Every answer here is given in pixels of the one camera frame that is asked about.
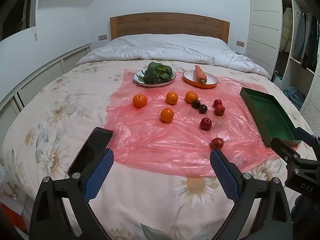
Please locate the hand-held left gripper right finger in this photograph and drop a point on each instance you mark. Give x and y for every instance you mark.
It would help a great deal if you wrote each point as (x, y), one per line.
(222, 172)

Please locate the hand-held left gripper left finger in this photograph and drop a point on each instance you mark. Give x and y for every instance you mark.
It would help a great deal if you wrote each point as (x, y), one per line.
(100, 172)

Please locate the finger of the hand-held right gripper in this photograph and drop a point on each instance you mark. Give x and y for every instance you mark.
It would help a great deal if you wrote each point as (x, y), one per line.
(285, 148)
(306, 136)

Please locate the red apple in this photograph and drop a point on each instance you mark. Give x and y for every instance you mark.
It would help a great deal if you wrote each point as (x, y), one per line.
(217, 102)
(216, 143)
(205, 123)
(220, 110)

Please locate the green tray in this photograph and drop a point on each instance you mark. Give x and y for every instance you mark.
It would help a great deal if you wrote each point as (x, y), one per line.
(271, 116)

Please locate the dark plum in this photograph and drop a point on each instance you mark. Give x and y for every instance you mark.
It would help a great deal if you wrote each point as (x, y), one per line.
(203, 108)
(195, 104)

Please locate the orange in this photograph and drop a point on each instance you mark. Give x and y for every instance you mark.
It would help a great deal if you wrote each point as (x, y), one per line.
(167, 115)
(139, 100)
(191, 96)
(172, 97)

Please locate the white radiator grille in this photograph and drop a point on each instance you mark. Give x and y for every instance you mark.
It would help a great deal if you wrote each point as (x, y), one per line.
(311, 115)

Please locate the black smartphone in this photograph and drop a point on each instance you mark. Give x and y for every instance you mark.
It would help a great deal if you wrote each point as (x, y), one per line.
(91, 147)

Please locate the dark blue cloth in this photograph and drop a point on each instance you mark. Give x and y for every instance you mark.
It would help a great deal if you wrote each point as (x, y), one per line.
(303, 212)

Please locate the blue blanket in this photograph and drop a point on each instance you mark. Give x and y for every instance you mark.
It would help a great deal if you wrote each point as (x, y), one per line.
(295, 96)

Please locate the white bag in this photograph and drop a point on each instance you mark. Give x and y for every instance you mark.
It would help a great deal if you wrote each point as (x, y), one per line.
(277, 78)

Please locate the pink plastic sheet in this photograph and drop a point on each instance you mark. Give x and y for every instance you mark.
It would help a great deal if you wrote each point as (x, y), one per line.
(160, 142)

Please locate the white shelf unit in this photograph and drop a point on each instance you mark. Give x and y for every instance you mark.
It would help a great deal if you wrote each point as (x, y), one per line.
(291, 62)

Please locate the orange enamel dish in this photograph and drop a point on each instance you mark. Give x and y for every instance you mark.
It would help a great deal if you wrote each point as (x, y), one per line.
(211, 80)

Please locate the hanging dark clothes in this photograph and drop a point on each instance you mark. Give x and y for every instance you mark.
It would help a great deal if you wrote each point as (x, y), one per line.
(308, 42)

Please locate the orange box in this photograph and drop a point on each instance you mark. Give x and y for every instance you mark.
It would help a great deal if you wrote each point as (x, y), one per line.
(15, 220)

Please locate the carrot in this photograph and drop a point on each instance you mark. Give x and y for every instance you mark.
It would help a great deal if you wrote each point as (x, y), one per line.
(200, 74)

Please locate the white plate dark rim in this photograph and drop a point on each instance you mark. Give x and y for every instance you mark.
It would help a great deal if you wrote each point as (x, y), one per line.
(138, 76)

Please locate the beige padded jacket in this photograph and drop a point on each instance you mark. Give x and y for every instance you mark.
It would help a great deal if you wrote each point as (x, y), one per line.
(287, 30)

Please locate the white slatted panel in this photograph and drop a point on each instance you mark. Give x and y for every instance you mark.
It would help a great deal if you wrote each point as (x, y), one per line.
(37, 80)

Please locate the green leafy vegetable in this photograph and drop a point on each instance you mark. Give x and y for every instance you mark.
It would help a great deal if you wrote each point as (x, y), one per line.
(156, 73)

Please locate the white wardrobe door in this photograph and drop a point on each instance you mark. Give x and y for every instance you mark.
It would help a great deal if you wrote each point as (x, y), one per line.
(265, 15)

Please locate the white duvet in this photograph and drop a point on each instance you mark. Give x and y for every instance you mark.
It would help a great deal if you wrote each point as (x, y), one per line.
(172, 46)

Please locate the wooden headboard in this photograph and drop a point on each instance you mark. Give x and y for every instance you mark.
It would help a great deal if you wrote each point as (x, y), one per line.
(170, 23)

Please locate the wall switch plate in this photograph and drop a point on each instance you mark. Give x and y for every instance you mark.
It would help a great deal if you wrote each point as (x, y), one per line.
(102, 37)
(240, 43)

